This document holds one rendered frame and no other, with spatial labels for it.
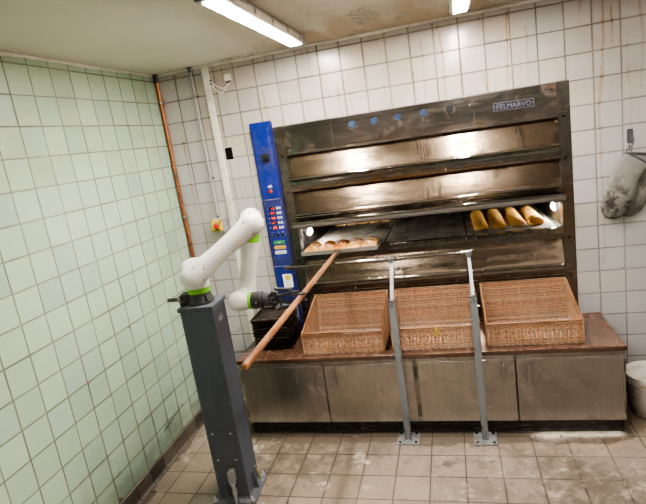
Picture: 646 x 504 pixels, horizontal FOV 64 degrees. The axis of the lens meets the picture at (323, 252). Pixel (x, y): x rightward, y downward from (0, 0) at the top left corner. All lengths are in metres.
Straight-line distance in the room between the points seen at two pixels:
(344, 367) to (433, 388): 0.58
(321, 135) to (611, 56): 1.85
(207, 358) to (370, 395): 1.16
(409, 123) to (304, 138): 0.74
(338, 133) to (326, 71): 0.42
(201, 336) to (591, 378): 2.27
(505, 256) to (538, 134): 0.82
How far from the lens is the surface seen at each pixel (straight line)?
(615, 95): 3.71
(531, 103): 3.62
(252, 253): 2.81
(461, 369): 3.38
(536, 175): 3.63
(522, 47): 3.62
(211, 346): 2.89
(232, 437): 3.12
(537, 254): 3.73
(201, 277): 2.66
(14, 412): 2.83
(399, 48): 3.61
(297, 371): 3.54
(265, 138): 3.74
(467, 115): 3.58
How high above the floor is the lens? 1.97
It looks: 12 degrees down
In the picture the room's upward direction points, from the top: 9 degrees counter-clockwise
